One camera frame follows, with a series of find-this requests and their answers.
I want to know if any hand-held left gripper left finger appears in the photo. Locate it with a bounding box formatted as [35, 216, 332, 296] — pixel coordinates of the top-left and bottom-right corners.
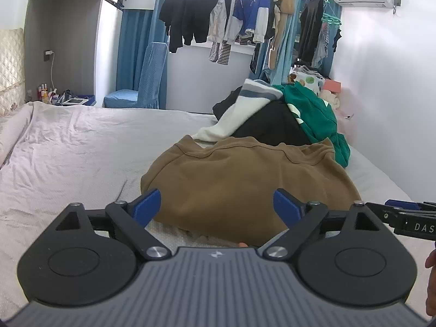
[46, 188, 172, 259]

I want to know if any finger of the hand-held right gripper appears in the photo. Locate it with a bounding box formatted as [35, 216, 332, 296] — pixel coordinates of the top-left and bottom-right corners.
[366, 202, 401, 228]
[385, 200, 436, 211]

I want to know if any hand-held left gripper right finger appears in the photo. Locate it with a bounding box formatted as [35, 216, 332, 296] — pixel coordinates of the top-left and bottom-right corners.
[262, 188, 389, 259]

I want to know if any brown hoodie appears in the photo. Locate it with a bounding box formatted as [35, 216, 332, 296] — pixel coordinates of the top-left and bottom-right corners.
[140, 134, 362, 248]

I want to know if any person's right hand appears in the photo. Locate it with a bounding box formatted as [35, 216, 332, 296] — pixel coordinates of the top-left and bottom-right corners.
[425, 249, 436, 316]

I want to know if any bed with grey sheet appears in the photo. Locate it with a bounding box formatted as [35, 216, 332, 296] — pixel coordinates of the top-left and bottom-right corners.
[0, 101, 436, 314]

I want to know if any green garment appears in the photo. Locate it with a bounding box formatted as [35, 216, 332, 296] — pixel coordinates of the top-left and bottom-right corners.
[281, 82, 351, 168]

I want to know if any spotted white cloth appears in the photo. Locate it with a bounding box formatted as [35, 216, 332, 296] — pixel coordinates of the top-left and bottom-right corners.
[289, 65, 326, 100]

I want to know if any blue covered chair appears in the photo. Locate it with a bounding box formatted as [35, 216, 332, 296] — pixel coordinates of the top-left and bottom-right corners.
[104, 42, 168, 110]

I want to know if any patterned hanging garment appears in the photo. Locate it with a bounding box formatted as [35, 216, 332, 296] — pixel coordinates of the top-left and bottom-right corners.
[311, 22, 331, 69]

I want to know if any striped hanging garment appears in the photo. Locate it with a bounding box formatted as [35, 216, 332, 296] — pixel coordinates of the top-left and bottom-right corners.
[208, 41, 232, 66]

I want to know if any black hanging garment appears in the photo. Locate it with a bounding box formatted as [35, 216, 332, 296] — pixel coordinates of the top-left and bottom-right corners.
[298, 0, 325, 64]

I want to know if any green clip hanger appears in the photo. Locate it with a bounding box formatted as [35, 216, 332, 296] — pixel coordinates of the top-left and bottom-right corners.
[322, 0, 343, 28]

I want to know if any cream quilted headboard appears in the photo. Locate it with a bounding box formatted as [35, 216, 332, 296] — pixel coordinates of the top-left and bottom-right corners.
[0, 28, 26, 118]

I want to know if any grey wardrobe cabinet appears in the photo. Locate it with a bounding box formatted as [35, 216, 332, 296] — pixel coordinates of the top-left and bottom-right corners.
[25, 0, 163, 105]

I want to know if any blue white hanging jacket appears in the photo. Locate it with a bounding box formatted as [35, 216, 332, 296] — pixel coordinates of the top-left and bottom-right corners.
[232, 0, 275, 44]

